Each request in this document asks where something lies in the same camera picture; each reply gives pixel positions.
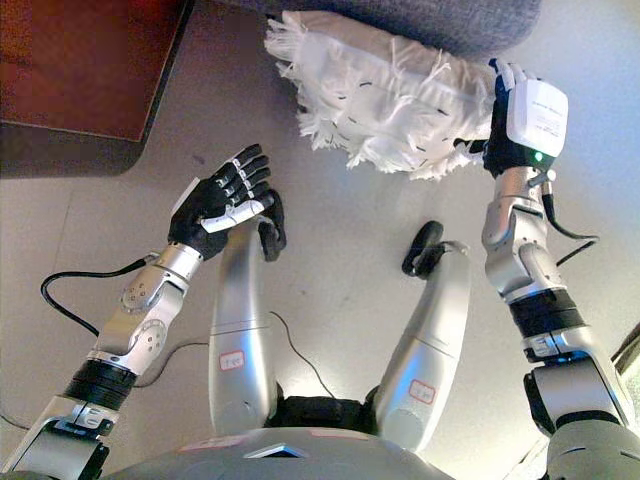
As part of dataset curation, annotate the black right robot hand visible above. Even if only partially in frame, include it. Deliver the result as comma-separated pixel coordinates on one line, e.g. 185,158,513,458
452,58,570,179

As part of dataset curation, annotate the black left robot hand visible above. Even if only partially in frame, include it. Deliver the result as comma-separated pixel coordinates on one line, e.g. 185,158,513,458
168,143,276,262

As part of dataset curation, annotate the white fringed pillow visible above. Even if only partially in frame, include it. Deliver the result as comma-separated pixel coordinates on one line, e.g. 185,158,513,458
263,10,496,182

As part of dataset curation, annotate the black left robot foot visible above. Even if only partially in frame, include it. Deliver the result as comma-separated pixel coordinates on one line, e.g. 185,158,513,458
257,187,288,262

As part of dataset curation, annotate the black robot foot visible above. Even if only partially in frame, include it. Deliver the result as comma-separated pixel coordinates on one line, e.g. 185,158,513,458
402,220,445,277
257,187,288,262

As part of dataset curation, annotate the silver left robot leg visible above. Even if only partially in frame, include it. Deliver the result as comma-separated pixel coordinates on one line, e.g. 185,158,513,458
207,219,277,436

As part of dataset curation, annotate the silver robot leg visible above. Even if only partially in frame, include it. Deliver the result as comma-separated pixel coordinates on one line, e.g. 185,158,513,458
207,219,277,436
374,242,474,454

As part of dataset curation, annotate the grey fabric armchair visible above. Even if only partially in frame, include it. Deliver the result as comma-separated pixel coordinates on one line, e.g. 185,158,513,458
224,0,544,60

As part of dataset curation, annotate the black right robot foot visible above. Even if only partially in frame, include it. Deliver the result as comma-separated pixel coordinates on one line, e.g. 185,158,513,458
402,220,445,277

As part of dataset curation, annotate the reddish wooden cabinet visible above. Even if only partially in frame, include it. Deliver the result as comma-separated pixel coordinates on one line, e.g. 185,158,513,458
0,0,197,177

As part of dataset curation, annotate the silver right robot leg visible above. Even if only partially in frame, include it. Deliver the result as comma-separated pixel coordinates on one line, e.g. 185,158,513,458
374,242,474,454

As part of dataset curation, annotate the grey robot torso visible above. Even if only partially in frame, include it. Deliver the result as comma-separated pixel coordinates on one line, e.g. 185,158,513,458
99,383,551,480

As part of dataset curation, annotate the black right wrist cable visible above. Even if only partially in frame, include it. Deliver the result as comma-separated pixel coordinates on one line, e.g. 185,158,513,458
542,178,600,266

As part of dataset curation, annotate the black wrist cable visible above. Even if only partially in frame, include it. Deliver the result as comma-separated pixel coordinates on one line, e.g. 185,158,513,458
40,252,162,337
542,178,600,266

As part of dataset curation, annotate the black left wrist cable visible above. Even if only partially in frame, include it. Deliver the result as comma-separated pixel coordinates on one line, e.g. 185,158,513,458
40,252,162,337

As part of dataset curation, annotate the thin black floor cable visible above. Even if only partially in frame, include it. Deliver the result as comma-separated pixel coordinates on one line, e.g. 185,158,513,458
134,310,337,399

